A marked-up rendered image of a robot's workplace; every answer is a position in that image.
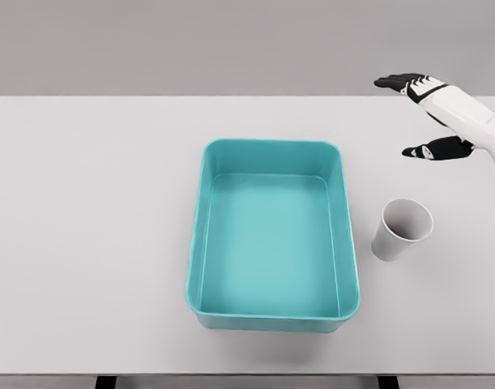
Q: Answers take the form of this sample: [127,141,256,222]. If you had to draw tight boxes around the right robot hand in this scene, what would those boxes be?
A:
[373,72,495,172]

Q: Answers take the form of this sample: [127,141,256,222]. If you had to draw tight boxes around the white paper cup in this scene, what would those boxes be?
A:
[371,198,435,263]

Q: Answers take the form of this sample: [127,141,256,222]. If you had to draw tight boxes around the teal plastic basket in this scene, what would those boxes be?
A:
[185,138,361,334]

